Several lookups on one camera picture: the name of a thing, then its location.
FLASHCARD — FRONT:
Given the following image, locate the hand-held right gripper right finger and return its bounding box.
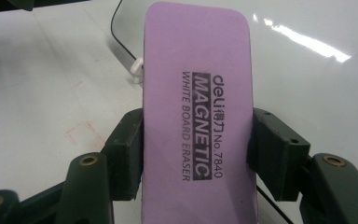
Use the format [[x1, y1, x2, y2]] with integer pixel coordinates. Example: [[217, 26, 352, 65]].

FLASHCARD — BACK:
[[245, 106, 311, 203]]

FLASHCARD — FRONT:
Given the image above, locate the white whiteboard with black edge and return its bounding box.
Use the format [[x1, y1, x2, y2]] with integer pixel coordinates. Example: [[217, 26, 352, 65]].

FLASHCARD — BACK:
[[110, 0, 358, 224]]

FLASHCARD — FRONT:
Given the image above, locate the white plastic board stand clip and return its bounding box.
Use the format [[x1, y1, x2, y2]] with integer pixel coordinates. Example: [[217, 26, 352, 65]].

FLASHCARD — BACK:
[[130, 57, 145, 85]]

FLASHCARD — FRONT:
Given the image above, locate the purple whiteboard eraser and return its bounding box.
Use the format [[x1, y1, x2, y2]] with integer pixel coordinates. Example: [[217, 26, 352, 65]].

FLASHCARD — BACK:
[[141, 1, 259, 224]]

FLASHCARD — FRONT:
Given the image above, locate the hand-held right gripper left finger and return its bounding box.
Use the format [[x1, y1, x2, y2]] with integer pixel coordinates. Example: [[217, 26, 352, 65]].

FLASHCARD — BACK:
[[100, 107, 145, 202]]

